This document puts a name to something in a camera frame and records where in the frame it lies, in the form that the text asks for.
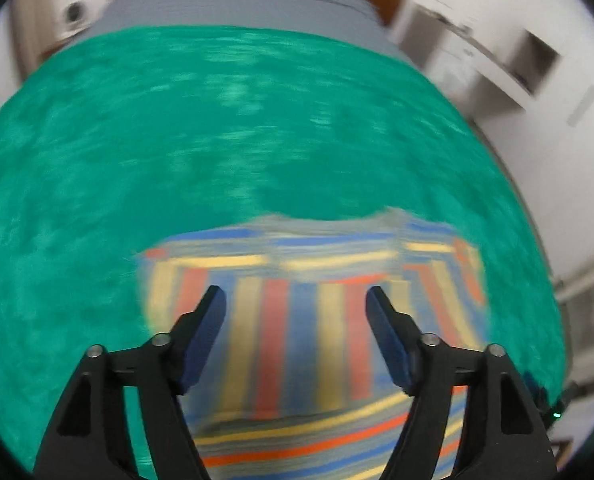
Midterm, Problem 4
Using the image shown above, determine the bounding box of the white wardrobe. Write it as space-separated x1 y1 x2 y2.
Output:
476 39 594 278

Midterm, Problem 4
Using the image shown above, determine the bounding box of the white bedside desk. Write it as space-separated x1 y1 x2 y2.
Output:
399 4 562 127

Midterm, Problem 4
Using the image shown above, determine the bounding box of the green bedspread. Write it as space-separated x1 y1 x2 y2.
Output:
0 26 567 471

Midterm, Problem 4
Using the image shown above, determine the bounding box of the small white fan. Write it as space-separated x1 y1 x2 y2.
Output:
62 1 89 29

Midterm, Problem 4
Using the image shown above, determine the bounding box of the striped knitted sweater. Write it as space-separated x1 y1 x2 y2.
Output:
138 209 489 479

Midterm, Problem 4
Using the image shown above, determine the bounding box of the grey bed sheet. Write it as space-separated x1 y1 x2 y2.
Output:
74 0 407 61

